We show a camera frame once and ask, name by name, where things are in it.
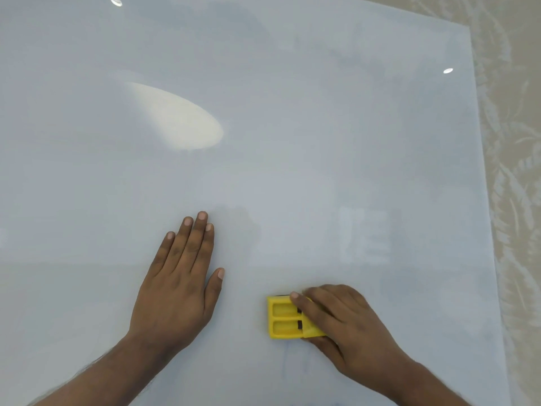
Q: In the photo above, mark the person's left hand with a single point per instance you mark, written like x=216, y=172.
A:
x=173, y=300

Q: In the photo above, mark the yellow whiteboard eraser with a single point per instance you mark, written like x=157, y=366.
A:
x=283, y=319

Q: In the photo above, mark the person's right hand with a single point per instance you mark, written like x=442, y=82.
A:
x=359, y=334

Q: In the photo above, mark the glossy white whiteboard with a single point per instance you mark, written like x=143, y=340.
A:
x=296, y=164

